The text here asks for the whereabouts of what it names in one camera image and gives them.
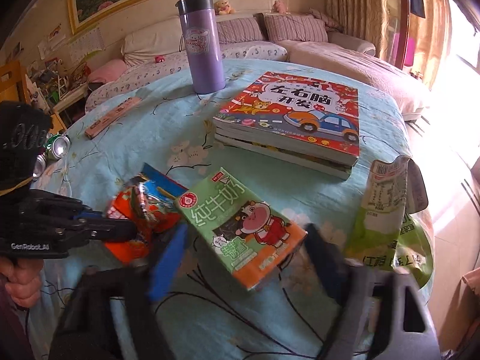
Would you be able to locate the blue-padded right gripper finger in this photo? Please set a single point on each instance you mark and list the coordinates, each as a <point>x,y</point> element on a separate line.
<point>164,260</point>
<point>329,264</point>

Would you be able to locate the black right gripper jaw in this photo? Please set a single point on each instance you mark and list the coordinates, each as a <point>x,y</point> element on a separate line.
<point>99,227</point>

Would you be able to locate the red blue snack wrapper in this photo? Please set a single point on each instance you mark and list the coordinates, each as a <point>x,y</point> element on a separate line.
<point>148,201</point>

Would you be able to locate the green milk carton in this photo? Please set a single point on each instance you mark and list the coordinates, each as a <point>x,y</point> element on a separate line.
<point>248,236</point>

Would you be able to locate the person's left hand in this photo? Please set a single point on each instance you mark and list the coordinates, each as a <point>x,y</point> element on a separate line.
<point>23,280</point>

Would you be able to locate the silver crushed can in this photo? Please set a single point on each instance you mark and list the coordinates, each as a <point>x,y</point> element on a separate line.
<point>40,166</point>

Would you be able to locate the green torn snack bag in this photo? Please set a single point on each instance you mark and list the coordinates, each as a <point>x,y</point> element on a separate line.
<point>386,235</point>

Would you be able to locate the green soda can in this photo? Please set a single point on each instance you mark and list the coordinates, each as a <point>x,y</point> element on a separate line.
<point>57,147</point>

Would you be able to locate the wooden block strip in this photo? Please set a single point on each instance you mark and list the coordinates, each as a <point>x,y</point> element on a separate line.
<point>113,115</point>

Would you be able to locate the light blue floral tablecloth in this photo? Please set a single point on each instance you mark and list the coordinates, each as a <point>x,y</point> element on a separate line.
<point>208,314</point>

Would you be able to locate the red children's activity book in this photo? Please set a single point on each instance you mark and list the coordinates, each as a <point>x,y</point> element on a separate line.
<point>306,121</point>

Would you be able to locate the purple thermos bottle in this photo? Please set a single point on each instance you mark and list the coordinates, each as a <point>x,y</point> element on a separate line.
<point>202,46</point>

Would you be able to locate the pink covered sofa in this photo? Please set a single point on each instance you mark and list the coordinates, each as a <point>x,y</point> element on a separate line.
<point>156,51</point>

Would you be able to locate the striped purple cushion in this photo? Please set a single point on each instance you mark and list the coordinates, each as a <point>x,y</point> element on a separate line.
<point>295,28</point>

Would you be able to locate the beige curtain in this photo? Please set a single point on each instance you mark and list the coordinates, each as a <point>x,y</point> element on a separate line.
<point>425,23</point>

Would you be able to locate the black camera box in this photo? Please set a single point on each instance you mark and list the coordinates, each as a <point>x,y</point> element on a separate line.
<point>23,134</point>

